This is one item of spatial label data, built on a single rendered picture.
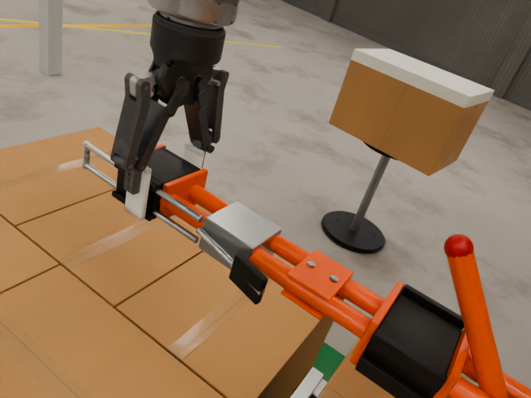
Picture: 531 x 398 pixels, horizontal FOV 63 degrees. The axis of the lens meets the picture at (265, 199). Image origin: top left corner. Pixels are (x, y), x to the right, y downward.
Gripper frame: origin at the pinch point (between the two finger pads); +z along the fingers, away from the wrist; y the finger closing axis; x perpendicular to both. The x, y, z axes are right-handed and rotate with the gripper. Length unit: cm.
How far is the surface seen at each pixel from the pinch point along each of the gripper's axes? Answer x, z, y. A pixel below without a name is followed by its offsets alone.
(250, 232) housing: -13.6, -1.4, -0.3
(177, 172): -1.0, -2.2, 0.7
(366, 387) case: -32.0, 13.1, 5.1
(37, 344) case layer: 27, 54, -1
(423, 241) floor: -15, 109, 228
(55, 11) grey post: 289, 59, 172
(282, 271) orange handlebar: -19.4, -0.6, -1.8
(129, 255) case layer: 37, 54, 32
